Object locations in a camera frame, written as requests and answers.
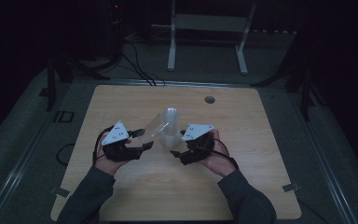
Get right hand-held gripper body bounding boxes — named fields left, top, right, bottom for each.
left=178, top=123, right=216, bottom=166

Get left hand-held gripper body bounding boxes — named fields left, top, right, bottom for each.
left=101, top=119, right=145, bottom=163

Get stack of clear plastic cups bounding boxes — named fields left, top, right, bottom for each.
left=158, top=106, right=185, bottom=150

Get single clear plastic cup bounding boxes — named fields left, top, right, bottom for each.
left=140, top=112, right=171, bottom=147

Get person's left hand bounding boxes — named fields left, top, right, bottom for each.
left=94, top=133, right=132, bottom=177

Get person's right hand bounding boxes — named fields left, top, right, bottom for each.
left=198, top=128, right=238, bottom=178

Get grey tape strip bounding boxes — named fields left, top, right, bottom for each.
left=49, top=186, right=72, bottom=199
left=282, top=183, right=301, bottom=193

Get black tripod stand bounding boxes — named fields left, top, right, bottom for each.
left=250, top=59, right=325, bottom=122
left=45, top=57, right=111, bottom=112

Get white metal stand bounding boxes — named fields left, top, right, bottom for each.
left=166, top=0, right=258, bottom=77

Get left hand-held gripper cable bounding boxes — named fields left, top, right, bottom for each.
left=91, top=125, right=116, bottom=165

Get hand-held gripper cable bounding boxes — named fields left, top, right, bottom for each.
left=211, top=137, right=241, bottom=171
left=91, top=125, right=116, bottom=165

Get right hand-held gripper cable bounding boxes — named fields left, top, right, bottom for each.
left=211, top=137, right=241, bottom=171

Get black cable loop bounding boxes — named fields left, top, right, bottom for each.
left=55, top=142, right=76, bottom=166

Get black floor cables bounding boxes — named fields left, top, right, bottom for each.
left=117, top=39, right=166, bottom=87

